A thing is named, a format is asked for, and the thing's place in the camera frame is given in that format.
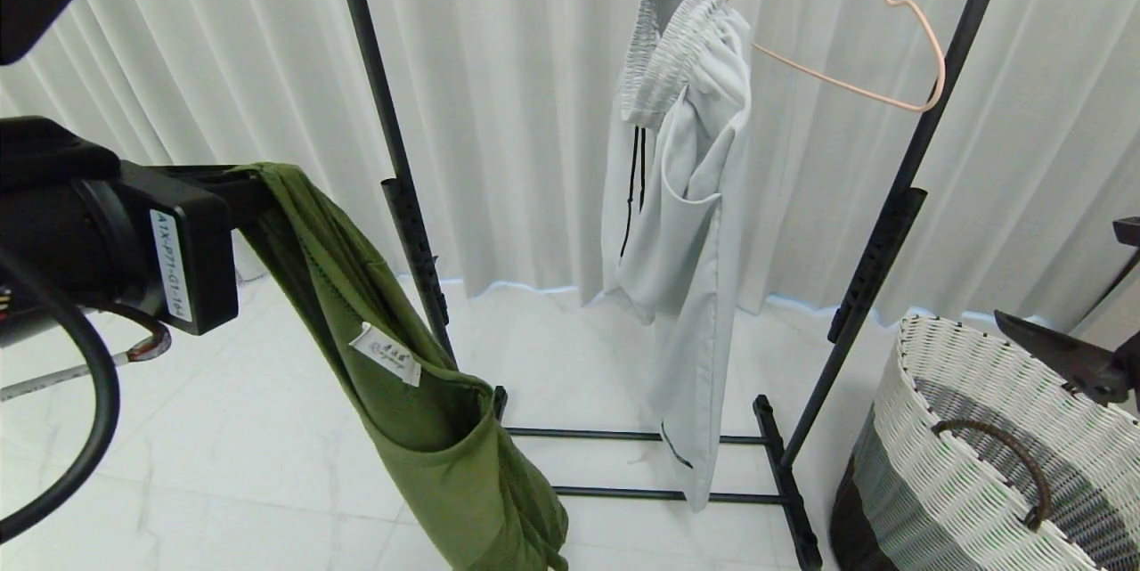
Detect black clothes rack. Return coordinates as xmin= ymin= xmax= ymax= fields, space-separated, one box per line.
xmin=328 ymin=0 xmax=1018 ymax=571

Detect pale grey shorts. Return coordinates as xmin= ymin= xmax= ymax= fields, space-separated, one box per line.
xmin=583 ymin=0 xmax=753 ymax=514

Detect pink clothes hanger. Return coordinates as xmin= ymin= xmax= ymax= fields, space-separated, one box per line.
xmin=726 ymin=0 xmax=947 ymax=114

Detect white curtain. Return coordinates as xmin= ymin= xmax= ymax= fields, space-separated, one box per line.
xmin=0 ymin=0 xmax=1140 ymax=331

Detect green shirt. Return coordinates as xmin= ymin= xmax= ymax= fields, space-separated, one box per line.
xmin=233 ymin=161 xmax=571 ymax=571

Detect white laundry basket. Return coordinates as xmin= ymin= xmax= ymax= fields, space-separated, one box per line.
xmin=830 ymin=313 xmax=1140 ymax=571

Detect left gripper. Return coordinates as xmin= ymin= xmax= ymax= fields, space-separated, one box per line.
xmin=0 ymin=163 xmax=277 ymax=349

